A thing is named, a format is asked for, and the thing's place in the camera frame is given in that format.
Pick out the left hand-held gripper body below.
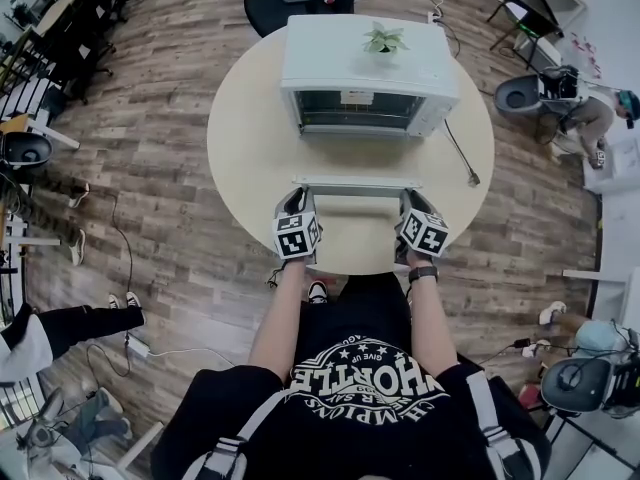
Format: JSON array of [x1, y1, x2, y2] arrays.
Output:
[[271, 210, 324, 268]]

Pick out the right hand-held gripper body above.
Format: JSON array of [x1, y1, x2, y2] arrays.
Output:
[[393, 207, 451, 265]]

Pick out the person's left forearm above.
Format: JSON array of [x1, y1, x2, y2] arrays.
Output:
[[248, 258, 312, 380]]

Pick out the person's right forearm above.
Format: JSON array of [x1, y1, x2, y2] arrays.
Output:
[[407, 262, 462, 378]]

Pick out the white toaster oven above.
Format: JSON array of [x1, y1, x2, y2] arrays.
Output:
[[279, 13, 462, 141]]

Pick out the black wristwatch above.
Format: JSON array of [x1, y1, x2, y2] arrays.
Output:
[[408, 265, 441, 285]]

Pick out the round beige table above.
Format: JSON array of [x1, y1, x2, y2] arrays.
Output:
[[206, 27, 496, 275]]

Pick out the small potted green plant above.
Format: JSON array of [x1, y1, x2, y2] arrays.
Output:
[[362, 21, 411, 55]]

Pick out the white floor power adapter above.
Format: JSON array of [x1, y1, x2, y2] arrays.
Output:
[[124, 335, 151, 359]]

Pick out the black office chair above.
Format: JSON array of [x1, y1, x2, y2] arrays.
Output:
[[243, 0, 392, 39]]

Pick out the white low cabinet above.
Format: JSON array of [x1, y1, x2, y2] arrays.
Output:
[[581, 136, 640, 194]]

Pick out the black printed t-shirt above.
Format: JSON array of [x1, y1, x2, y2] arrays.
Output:
[[149, 273, 551, 480]]

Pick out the black folding chair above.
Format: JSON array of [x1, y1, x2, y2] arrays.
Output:
[[487, 0, 564, 69]]

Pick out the row of black office chairs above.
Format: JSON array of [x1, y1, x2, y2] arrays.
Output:
[[9, 0, 149, 107]]

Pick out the long wooden desk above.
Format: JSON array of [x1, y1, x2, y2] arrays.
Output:
[[27, 0, 81, 39]]

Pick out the black wrist cord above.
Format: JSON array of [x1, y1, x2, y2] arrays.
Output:
[[265, 262, 287, 290]]

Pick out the black power cable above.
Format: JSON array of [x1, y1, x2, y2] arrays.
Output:
[[443, 119, 483, 189]]

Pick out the white floor cable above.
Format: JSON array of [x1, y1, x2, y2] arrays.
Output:
[[147, 346, 236, 365]]

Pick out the black floor cable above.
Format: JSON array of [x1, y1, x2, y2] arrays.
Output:
[[87, 192, 136, 369]]

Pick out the grey backpack strap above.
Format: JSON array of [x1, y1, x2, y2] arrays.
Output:
[[187, 390, 289, 480], [464, 370, 526, 480]]

